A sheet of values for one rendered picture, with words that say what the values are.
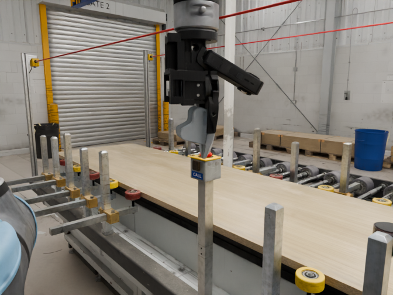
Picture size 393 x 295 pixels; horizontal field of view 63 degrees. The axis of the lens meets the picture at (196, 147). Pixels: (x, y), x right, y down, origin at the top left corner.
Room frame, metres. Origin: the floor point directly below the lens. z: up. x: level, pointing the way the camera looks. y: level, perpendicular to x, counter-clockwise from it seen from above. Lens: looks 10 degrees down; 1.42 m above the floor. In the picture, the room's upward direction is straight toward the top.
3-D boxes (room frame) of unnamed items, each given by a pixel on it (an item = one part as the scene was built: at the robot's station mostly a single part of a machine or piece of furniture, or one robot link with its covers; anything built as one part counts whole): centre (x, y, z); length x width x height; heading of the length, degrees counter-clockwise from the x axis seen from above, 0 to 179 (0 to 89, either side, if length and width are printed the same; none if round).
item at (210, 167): (0.97, -0.03, 1.18); 0.07 x 0.07 x 0.08; 41
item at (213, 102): (0.54, -0.02, 1.40); 0.05 x 0.02 x 0.09; 14
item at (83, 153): (1.72, 0.62, 0.87); 0.03 x 0.03 x 0.48; 41
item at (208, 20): (0.55, 0.00, 1.54); 0.08 x 0.08 x 0.05
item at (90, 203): (1.70, 0.61, 0.82); 0.13 x 0.06 x 0.05; 41
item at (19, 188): (2.02, 0.97, 0.82); 0.43 x 0.03 x 0.04; 131
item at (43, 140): (2.29, 1.11, 0.86); 0.03 x 0.03 x 0.48; 41
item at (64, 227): (1.46, 0.48, 0.81); 0.43 x 0.03 x 0.04; 131
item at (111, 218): (1.51, 0.44, 0.81); 0.13 x 0.06 x 0.05; 41
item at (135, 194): (1.59, 0.33, 0.85); 0.08 x 0.08 x 0.11
